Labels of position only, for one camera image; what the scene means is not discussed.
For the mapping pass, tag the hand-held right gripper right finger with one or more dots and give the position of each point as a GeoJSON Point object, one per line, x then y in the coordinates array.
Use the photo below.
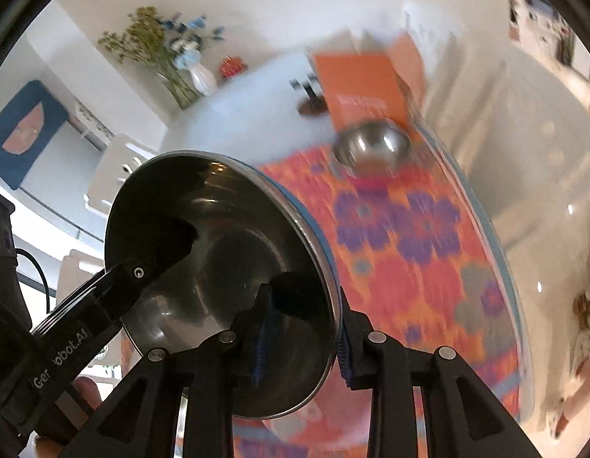
{"type": "Point", "coordinates": [348, 358]}

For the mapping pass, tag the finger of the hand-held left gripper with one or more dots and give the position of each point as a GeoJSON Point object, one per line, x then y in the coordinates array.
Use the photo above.
{"type": "Point", "coordinates": [147, 262]}

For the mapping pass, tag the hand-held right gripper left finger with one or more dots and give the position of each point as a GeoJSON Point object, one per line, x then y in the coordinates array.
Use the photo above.
{"type": "Point", "coordinates": [261, 343]}

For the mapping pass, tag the steel bowl with blue outside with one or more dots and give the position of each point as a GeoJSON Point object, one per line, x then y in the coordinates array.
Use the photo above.
{"type": "Point", "coordinates": [228, 248]}

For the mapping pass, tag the person's left hand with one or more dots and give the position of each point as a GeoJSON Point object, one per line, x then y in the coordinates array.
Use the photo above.
{"type": "Point", "coordinates": [89, 393]}

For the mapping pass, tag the floral woven tablecloth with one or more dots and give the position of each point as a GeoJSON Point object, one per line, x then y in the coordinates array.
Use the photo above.
{"type": "Point", "coordinates": [418, 272]}

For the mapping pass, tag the white vase with blue flowers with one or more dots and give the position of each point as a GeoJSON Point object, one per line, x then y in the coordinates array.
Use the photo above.
{"type": "Point", "coordinates": [203, 81]}

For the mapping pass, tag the steel bowl with red outside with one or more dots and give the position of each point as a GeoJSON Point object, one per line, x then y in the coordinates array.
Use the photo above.
{"type": "Point", "coordinates": [371, 149]}

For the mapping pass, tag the glass vase with green stems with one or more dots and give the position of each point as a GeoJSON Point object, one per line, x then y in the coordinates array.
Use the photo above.
{"type": "Point", "coordinates": [147, 43]}

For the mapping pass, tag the black table stand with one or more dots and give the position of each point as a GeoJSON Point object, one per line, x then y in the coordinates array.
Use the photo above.
{"type": "Point", "coordinates": [310, 93]}

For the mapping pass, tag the large orange cardboard box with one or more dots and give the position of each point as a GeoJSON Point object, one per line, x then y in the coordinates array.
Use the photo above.
{"type": "Point", "coordinates": [357, 81]}

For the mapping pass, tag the narrow orange cardboard box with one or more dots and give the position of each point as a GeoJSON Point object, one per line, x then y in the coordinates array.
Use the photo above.
{"type": "Point", "coordinates": [407, 62]}

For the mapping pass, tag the blue wall hanging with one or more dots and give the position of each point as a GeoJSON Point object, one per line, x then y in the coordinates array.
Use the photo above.
{"type": "Point", "coordinates": [25, 133]}

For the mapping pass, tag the wall shelf with colourful cards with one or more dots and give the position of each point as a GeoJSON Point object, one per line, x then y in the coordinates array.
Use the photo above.
{"type": "Point", "coordinates": [538, 14]}

